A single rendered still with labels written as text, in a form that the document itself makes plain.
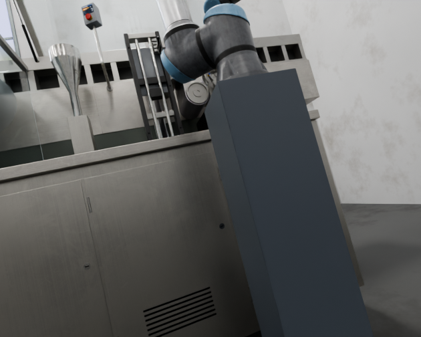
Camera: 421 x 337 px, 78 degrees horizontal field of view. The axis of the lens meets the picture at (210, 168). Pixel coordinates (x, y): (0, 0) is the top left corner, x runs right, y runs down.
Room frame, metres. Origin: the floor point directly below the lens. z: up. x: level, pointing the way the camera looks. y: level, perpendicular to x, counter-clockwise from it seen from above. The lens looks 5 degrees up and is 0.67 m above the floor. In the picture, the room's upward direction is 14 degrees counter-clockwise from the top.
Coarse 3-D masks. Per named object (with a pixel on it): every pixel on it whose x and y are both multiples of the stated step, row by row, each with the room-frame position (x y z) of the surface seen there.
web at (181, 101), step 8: (200, 80) 1.42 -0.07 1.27; (176, 88) 1.48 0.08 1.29; (184, 88) 1.31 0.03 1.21; (176, 96) 1.52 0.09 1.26; (184, 96) 1.33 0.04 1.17; (208, 96) 1.34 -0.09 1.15; (160, 104) 1.27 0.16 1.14; (184, 104) 1.39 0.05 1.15; (192, 104) 1.33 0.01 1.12; (200, 104) 1.32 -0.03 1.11; (184, 112) 1.47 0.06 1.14; (192, 112) 1.43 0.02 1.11; (160, 120) 1.37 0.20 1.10; (160, 128) 1.45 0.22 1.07
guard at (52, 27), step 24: (24, 0) 1.26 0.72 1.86; (48, 0) 1.29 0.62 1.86; (72, 0) 1.33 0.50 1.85; (96, 0) 1.36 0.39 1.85; (120, 0) 1.40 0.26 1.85; (144, 0) 1.44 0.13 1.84; (192, 0) 1.53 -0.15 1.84; (48, 24) 1.36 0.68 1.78; (72, 24) 1.40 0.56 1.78; (120, 24) 1.48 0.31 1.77; (144, 24) 1.53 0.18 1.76; (48, 48) 1.44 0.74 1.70; (96, 48) 1.52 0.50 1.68; (120, 48) 1.57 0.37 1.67
